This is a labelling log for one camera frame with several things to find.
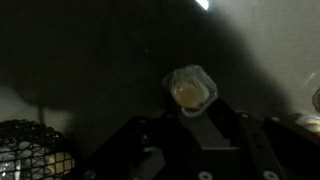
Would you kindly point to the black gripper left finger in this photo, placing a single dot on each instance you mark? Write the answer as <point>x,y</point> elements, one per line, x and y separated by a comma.
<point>140,140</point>

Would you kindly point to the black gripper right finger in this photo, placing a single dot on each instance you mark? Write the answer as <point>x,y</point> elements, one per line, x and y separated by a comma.
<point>248,140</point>

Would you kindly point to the clear plastic cup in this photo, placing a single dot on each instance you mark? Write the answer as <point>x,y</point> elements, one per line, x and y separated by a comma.
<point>191,90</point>

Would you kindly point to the pale candy inside basket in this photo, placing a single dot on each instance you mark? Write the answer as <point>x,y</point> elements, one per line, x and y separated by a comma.
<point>60,163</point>

